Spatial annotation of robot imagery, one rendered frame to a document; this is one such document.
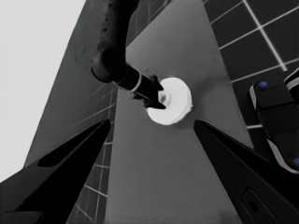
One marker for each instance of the large thick white disc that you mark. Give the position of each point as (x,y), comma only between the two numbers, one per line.
(177,105)

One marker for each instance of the dark robot torso block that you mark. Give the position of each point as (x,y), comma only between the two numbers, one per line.
(274,105)

